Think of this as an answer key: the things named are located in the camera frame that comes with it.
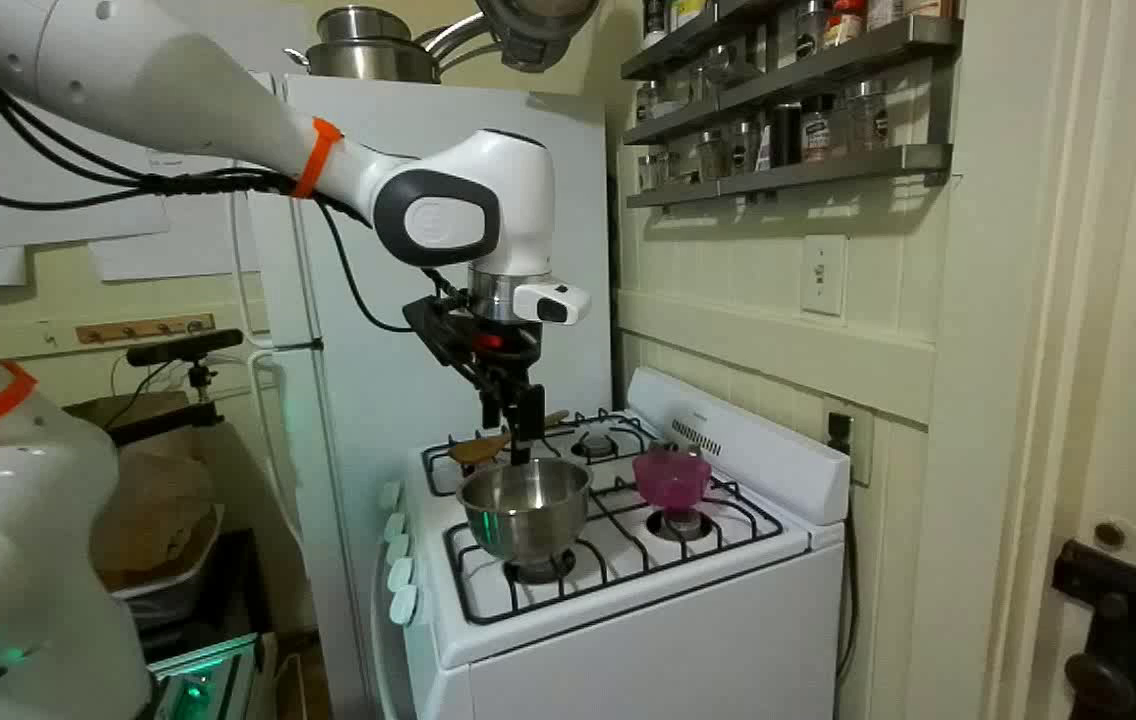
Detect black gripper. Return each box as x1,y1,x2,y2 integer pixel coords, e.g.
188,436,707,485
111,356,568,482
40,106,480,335
405,298,543,469

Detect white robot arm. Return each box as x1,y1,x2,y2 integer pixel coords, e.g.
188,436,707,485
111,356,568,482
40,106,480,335
0,0,585,720

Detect wooden spoon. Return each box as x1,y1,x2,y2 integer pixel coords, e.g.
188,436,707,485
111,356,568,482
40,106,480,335
446,433,520,474

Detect stainless steel pot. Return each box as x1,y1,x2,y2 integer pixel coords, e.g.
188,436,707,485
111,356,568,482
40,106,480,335
459,458,592,564

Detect white refrigerator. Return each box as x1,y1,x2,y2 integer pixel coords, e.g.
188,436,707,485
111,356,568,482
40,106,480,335
244,74,614,720

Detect pink plastic bowl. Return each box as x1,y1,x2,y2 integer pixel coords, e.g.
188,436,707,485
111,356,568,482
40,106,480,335
631,452,712,513

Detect white gas stove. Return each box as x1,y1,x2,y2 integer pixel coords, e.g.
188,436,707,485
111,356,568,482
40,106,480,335
380,369,849,720

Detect hanging dark pan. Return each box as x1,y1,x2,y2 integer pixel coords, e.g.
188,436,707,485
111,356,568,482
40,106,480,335
474,0,596,74

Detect brown bag in bin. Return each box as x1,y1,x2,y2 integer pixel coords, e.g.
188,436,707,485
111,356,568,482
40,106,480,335
90,433,215,592

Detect steel pots on refrigerator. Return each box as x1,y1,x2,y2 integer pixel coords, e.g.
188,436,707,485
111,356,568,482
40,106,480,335
289,3,486,86

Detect black door latch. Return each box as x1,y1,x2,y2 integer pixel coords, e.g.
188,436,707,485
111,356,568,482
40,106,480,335
1053,519,1136,720

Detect wall power outlet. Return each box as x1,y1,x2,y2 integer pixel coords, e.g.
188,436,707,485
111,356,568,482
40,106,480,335
829,414,850,458

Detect white wall light switch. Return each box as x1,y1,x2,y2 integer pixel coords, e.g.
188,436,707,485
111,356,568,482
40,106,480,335
799,236,843,318

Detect black camera on stand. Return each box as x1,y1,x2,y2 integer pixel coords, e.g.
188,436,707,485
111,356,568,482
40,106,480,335
122,329,244,396

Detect wall spice rack shelf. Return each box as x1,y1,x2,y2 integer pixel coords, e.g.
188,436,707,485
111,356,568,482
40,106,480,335
625,18,963,207

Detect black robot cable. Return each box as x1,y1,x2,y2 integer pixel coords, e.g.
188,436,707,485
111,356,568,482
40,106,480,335
0,11,465,335

